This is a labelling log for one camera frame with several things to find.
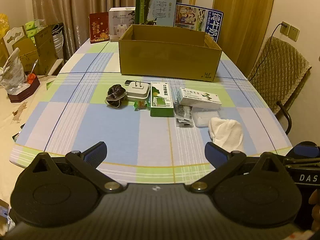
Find brown storage carton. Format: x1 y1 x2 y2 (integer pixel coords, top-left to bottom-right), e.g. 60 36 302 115
12 24 64 76

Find blue milk carton box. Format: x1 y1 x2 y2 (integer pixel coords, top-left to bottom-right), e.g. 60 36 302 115
174 3 224 43

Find beige curtain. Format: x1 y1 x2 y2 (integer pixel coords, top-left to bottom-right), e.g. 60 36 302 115
31 0 179 60

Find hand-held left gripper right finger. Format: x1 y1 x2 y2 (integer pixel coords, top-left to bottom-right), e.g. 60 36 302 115
190 142 288 193

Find clear printed sachet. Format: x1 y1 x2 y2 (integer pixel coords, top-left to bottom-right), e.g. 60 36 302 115
175 105 194 127

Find green tissue packs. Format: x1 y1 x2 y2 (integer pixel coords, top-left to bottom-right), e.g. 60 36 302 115
24 20 48 45

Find dark velvet scrunchie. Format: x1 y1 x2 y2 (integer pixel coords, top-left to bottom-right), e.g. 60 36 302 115
105 84 127 108

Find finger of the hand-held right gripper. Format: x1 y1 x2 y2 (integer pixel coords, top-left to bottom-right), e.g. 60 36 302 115
284 158 320 168
294 141 320 158

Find person's right hand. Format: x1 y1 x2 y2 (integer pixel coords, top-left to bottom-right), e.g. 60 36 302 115
309 189 320 220

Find white cloth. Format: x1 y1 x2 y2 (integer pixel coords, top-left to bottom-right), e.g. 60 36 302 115
209 117 244 153

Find chair with quilted cover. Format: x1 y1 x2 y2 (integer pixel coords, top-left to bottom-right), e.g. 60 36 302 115
247 36 312 135

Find yellow bag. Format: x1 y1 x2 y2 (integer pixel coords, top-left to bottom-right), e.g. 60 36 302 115
0 14 9 38

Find red gift box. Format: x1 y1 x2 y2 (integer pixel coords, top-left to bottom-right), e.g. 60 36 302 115
89 12 110 42

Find clear plastic packet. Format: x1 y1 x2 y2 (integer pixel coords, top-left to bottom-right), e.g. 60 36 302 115
191 109 222 128

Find white ointment box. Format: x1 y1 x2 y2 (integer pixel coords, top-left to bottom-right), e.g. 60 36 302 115
177 87 222 110

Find black cable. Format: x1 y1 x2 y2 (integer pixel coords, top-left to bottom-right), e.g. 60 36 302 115
247 24 283 80

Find green candy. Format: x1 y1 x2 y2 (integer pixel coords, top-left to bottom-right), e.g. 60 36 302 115
134 100 150 111

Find white chair back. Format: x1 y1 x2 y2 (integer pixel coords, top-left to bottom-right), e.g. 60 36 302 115
2 26 27 55

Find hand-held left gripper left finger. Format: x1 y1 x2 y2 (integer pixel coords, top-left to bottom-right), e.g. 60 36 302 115
27 141 127 193

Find green milk carton box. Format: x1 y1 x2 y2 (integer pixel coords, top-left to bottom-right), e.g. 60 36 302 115
136 0 177 27

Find wall socket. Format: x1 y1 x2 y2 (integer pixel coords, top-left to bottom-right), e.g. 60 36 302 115
279 21 300 42

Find plaid tablecloth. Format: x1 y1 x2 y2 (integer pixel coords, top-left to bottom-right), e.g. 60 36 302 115
9 39 293 188

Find brown cardboard box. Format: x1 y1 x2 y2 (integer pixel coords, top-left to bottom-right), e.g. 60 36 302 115
119 24 223 82

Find white power adapter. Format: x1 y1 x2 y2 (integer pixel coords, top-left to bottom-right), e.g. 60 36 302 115
127 80 150 101

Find white appliance box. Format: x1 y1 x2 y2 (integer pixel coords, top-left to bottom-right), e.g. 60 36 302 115
109 7 136 42

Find green spray medicine box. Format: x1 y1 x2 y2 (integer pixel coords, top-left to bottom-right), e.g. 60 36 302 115
150 82 174 117

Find dark red tray box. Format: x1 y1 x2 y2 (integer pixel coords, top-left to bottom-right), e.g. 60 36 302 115
7 74 40 103

